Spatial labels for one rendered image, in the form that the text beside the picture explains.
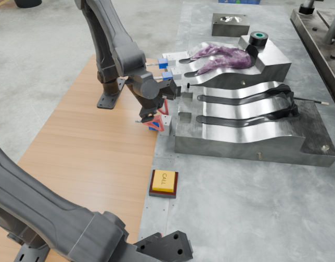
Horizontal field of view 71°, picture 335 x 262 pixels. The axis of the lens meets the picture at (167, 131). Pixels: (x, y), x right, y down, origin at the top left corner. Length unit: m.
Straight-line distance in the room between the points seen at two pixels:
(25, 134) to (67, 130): 1.31
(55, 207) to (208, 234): 0.44
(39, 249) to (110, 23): 0.62
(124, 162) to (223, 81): 0.53
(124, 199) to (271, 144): 0.47
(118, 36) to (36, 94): 1.95
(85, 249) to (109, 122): 0.62
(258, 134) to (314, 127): 0.24
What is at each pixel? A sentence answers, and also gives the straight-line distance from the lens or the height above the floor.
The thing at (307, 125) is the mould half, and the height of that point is 0.86.
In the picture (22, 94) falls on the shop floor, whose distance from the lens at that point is 2.68.
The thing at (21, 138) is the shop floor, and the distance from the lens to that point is 2.22.
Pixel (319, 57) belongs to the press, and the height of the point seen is 0.77.
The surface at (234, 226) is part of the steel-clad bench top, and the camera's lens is 0.71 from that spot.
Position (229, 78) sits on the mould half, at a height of 0.87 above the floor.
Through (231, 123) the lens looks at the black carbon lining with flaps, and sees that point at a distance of 0.82.
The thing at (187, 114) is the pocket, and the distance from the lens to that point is 0.82.
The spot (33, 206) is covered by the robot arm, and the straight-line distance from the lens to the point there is 0.36.
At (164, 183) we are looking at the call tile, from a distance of 0.70.
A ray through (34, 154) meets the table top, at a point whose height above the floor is 0.80.
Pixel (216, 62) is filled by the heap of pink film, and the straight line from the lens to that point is 1.04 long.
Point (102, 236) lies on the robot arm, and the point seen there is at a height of 1.09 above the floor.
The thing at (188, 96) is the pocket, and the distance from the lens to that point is 0.91.
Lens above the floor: 1.45
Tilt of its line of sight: 48 degrees down
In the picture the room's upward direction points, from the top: straight up
